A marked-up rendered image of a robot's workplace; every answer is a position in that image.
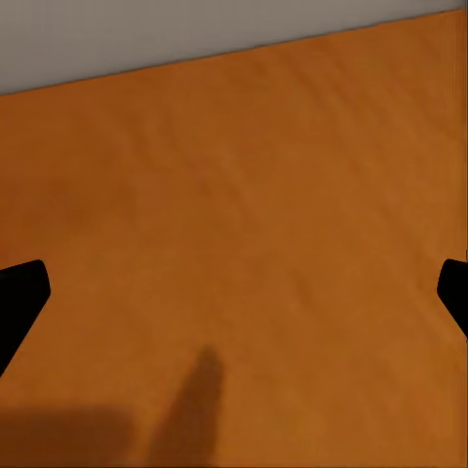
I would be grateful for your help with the cabinet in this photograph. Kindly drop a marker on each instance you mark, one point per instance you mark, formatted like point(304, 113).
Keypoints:
point(244, 253)

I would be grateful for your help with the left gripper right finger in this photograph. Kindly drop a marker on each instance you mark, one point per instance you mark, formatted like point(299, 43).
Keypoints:
point(453, 291)

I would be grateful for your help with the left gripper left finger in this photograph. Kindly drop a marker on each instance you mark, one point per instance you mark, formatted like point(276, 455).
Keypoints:
point(24, 290)

